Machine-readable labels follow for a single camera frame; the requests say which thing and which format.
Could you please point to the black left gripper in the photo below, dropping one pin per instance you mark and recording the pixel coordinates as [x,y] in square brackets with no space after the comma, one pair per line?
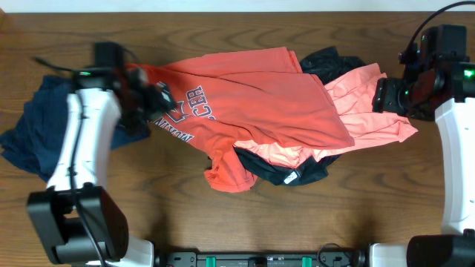
[157,109]

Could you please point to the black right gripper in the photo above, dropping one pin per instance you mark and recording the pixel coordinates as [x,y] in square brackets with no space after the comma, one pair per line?
[386,99]

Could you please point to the red soccer t-shirt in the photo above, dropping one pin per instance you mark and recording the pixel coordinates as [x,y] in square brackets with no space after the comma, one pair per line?
[258,95]

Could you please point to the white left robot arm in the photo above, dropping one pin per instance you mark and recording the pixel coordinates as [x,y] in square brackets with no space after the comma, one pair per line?
[75,218]

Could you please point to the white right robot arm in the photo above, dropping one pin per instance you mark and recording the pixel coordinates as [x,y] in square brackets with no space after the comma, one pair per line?
[444,94]

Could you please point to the navy blue folded garment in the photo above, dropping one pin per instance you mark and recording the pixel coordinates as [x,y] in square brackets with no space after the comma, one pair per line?
[62,128]

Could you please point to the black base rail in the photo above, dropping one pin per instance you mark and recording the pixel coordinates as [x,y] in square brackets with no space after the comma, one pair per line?
[331,257]

